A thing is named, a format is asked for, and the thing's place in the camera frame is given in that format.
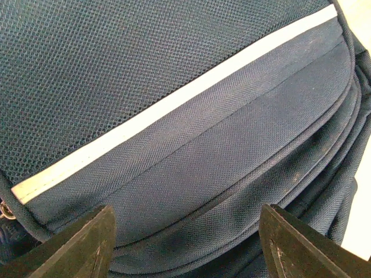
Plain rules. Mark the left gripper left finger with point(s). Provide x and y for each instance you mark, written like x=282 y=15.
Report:
x=84 y=249

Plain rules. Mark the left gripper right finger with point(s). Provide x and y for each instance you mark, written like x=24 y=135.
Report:
x=293 y=249

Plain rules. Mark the navy blue student backpack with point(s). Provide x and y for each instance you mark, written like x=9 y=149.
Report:
x=186 y=117

